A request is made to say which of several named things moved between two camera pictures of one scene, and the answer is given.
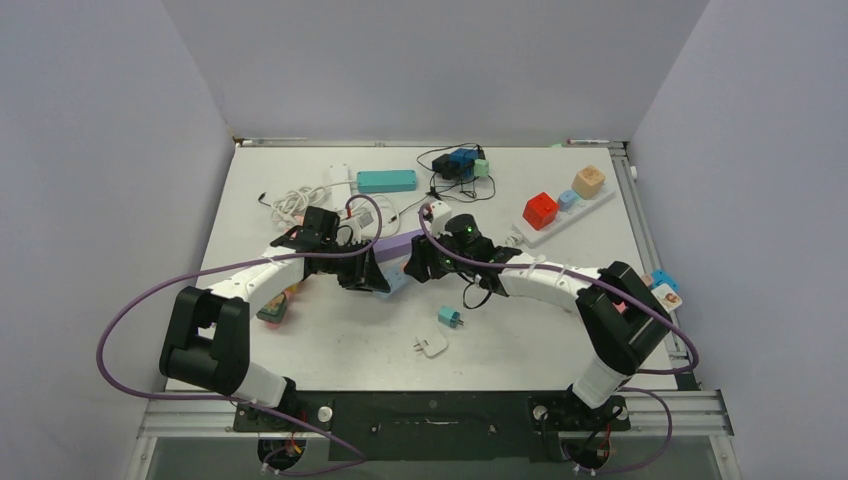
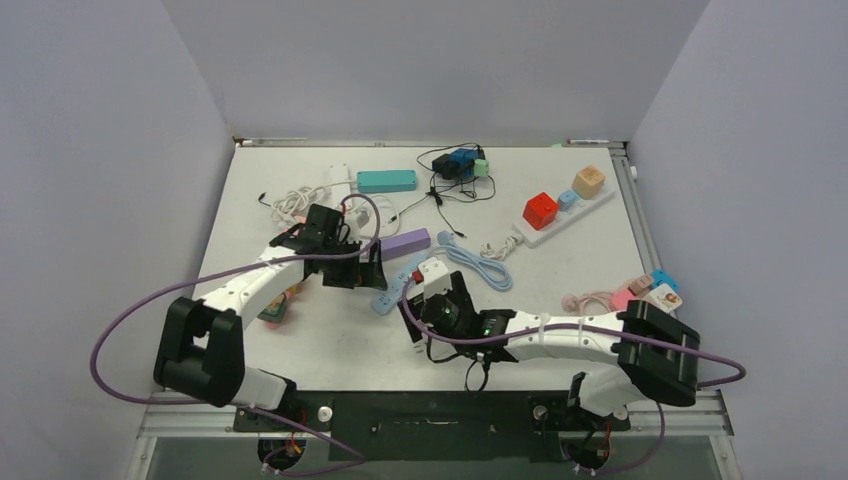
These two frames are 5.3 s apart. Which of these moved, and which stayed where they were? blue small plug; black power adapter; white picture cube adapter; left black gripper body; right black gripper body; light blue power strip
Moved: right black gripper body; light blue power strip
Stayed: black power adapter; left black gripper body; blue small plug; white picture cube adapter
